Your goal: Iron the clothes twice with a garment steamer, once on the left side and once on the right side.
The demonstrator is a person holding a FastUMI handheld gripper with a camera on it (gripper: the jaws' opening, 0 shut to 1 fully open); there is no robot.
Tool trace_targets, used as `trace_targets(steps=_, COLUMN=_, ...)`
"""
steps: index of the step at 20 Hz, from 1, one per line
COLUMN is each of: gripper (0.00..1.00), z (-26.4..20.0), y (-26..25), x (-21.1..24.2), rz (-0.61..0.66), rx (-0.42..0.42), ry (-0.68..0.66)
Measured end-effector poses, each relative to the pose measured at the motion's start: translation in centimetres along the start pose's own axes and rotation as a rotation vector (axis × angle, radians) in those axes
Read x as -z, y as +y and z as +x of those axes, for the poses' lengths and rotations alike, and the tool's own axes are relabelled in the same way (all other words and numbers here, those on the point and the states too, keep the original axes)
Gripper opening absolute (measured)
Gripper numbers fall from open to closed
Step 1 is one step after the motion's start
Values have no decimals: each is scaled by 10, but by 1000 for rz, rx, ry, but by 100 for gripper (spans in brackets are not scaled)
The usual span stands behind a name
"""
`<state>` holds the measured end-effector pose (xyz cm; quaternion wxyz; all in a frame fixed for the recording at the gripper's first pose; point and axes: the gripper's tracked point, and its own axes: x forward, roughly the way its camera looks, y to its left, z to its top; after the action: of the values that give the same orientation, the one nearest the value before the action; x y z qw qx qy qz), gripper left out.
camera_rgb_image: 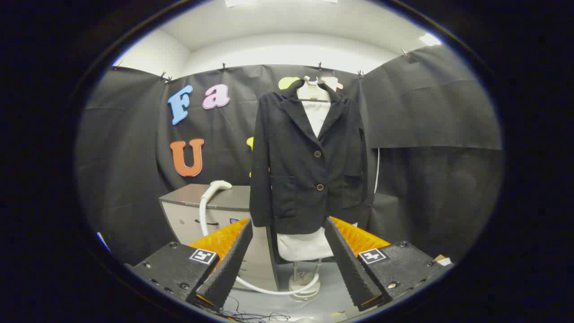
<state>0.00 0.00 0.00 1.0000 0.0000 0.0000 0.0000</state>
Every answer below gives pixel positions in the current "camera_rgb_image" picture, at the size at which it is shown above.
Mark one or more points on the grey drawer cabinet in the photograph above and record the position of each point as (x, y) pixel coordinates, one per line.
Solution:
(188, 224)

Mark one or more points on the black backdrop cloth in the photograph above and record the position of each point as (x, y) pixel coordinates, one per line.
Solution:
(426, 112)

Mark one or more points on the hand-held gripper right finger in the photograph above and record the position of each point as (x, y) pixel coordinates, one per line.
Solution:
(350, 264)

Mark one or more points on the black button jacket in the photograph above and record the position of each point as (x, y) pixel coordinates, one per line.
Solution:
(296, 179)

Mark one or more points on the small cardboard box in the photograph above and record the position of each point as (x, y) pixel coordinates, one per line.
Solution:
(441, 259)

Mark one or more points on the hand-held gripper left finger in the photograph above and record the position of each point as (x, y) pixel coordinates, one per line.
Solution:
(231, 264)

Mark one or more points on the white mannequin torso on stand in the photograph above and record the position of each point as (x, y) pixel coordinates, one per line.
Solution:
(305, 244)

